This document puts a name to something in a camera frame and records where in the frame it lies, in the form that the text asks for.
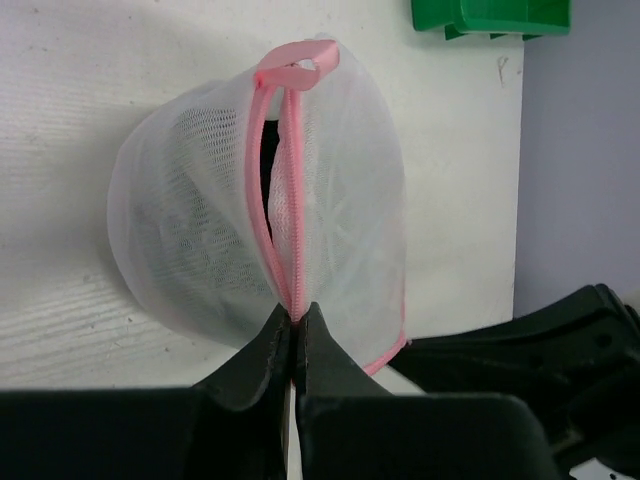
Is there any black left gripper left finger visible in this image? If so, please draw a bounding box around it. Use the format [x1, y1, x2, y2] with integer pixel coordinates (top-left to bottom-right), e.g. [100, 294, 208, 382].
[1, 306, 291, 479]

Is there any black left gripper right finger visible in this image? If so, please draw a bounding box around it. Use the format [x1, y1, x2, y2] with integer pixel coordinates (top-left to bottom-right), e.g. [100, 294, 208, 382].
[294, 304, 555, 480]

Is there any white mesh laundry bag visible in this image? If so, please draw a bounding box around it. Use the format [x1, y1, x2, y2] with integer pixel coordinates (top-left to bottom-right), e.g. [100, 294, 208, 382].
[107, 35, 406, 373]

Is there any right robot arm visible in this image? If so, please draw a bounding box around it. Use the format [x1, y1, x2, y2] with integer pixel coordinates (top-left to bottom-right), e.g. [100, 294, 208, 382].
[389, 284, 639, 478]

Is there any green plastic tray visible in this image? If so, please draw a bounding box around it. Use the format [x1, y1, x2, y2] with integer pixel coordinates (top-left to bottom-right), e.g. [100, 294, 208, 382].
[410, 0, 571, 41]

